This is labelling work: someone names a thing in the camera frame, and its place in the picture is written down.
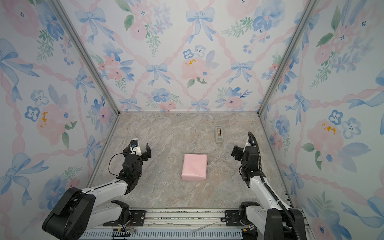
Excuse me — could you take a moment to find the purple pink wrapping paper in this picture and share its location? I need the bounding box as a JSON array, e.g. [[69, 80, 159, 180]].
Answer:
[[181, 154, 208, 182]]

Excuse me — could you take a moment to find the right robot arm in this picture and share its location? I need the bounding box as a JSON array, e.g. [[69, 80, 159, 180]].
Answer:
[[231, 145, 307, 240]]

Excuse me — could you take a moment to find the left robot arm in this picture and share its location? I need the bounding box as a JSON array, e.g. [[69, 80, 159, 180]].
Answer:
[[42, 139, 152, 240]]

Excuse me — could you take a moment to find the grey tape dispenser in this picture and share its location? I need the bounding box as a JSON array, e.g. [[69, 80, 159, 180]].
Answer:
[[215, 127, 224, 144]]

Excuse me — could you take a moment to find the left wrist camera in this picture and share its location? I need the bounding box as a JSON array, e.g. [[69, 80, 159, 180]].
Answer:
[[129, 139, 142, 156]]

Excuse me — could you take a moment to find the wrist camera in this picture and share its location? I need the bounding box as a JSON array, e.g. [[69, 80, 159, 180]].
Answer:
[[129, 139, 142, 156], [245, 135, 256, 147]]

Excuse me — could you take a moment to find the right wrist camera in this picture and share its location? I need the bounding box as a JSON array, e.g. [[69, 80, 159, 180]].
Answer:
[[245, 135, 256, 147]]

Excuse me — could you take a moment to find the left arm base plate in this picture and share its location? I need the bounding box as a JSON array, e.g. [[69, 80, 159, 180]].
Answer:
[[103, 210, 146, 227]]

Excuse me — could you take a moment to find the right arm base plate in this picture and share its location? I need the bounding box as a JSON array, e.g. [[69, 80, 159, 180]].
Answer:
[[224, 209, 267, 228]]

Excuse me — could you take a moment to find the aluminium frame rail front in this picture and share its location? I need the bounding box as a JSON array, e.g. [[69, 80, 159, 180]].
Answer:
[[58, 206, 310, 230]]

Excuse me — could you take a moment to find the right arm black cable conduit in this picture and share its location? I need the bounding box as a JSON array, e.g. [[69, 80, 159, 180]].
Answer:
[[247, 131, 302, 240]]

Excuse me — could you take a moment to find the vented cable duct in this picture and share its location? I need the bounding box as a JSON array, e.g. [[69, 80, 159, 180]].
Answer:
[[80, 229, 243, 240]]

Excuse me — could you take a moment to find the left aluminium corner post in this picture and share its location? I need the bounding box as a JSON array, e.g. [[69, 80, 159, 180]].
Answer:
[[48, 1, 120, 116]]

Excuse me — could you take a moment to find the aluminium corner post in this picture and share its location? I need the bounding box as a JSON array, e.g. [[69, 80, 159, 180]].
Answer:
[[48, 1, 120, 116], [257, 0, 318, 118]]

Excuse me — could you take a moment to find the right aluminium corner post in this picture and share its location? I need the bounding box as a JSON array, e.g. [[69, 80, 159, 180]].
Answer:
[[257, 0, 318, 118]]

